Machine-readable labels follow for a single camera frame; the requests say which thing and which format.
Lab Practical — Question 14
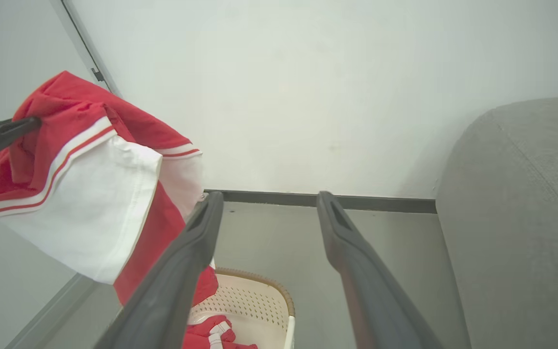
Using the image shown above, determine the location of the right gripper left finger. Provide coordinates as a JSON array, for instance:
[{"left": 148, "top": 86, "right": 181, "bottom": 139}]
[{"left": 94, "top": 191, "right": 225, "bottom": 349}]

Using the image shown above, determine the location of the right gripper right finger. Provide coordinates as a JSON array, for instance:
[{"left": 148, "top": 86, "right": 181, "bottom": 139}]
[{"left": 316, "top": 190, "right": 445, "bottom": 349}]

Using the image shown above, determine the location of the red white striped garment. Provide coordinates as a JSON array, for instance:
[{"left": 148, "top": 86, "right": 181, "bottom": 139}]
[
  {"left": 0, "top": 71, "right": 219, "bottom": 307},
  {"left": 182, "top": 315, "right": 259, "bottom": 349}
]

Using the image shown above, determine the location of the cream perforated laundry basket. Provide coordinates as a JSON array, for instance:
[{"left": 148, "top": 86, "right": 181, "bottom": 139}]
[{"left": 187, "top": 268, "right": 295, "bottom": 349}]

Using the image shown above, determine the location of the grey skirting board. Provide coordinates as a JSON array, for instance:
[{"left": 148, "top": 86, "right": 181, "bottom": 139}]
[{"left": 5, "top": 274, "right": 98, "bottom": 349}]

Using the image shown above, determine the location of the black skirting board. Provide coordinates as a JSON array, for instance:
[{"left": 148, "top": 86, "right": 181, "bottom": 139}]
[{"left": 204, "top": 190, "right": 437, "bottom": 214}]

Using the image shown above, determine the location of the grey fabric sofa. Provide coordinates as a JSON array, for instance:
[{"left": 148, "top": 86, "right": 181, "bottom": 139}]
[{"left": 435, "top": 95, "right": 558, "bottom": 349}]

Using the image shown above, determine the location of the grey metal frame bar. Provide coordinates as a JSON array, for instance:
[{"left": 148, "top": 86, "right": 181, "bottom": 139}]
[{"left": 49, "top": 0, "right": 123, "bottom": 98}]

